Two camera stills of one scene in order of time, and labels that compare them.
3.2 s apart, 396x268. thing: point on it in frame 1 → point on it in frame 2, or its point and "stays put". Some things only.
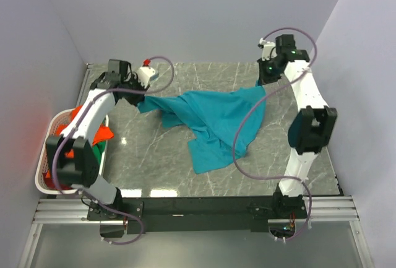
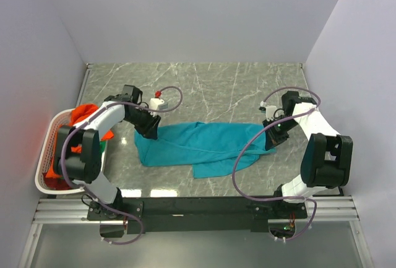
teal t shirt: x=213 y=117 → x=208 y=150
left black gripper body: x=134 y=84 → x=143 y=121
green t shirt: x=98 y=149 stays put
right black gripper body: x=268 y=73 → x=278 y=132
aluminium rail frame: x=331 y=210 stays put
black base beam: x=203 y=214 stays put
